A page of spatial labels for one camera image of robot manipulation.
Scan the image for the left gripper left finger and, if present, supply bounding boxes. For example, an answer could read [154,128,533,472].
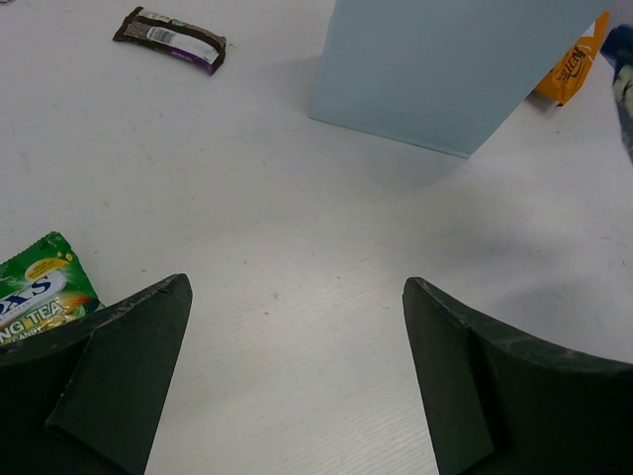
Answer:
[1,274,193,474]

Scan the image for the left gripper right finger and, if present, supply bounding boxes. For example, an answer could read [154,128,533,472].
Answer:
[403,277,632,474]

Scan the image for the green Fox's tea candy bag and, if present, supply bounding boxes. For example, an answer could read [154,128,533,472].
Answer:
[1,232,104,345]

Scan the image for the blue snack bag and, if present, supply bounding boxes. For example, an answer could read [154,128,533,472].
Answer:
[600,24,633,159]

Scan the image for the orange chips bag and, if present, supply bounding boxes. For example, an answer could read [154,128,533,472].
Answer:
[534,11,610,107]

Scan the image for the light blue paper bag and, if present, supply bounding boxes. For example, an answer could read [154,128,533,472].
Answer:
[309,0,610,157]

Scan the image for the brown chocolate bar wrapper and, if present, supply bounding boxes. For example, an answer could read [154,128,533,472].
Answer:
[113,6,227,75]

